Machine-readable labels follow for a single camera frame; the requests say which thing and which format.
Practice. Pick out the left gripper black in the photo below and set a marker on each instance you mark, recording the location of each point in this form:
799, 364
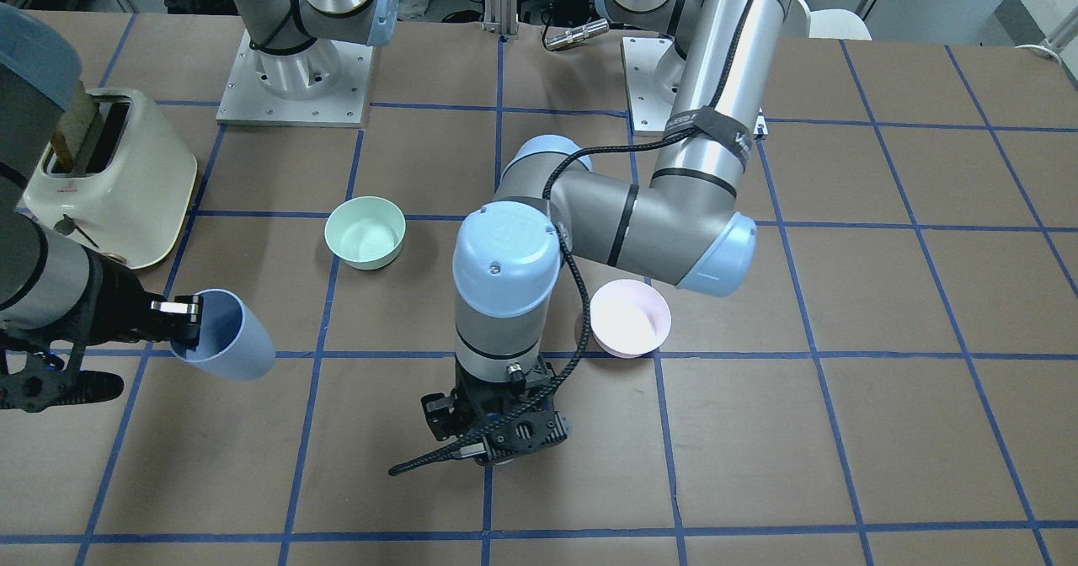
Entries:
440, 411

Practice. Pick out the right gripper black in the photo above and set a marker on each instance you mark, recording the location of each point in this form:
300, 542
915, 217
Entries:
116, 311

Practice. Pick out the blue cup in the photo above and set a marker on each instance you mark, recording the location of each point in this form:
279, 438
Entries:
233, 343

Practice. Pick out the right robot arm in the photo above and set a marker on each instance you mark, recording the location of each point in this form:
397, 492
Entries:
60, 297

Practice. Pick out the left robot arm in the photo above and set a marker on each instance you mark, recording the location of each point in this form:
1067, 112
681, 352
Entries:
664, 210

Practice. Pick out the cream toaster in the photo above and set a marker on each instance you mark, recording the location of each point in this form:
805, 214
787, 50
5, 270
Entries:
130, 199

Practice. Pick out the pink bowl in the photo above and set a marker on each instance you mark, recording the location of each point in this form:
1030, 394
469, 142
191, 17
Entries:
629, 318

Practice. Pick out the green bowl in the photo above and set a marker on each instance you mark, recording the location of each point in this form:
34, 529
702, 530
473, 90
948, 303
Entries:
366, 232

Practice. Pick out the bread slice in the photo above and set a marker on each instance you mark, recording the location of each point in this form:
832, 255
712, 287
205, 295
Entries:
76, 135

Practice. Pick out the white chair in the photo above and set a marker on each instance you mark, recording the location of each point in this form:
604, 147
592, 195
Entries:
835, 24

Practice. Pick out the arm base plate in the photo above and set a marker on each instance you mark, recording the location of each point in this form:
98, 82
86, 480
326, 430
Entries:
652, 72
325, 86

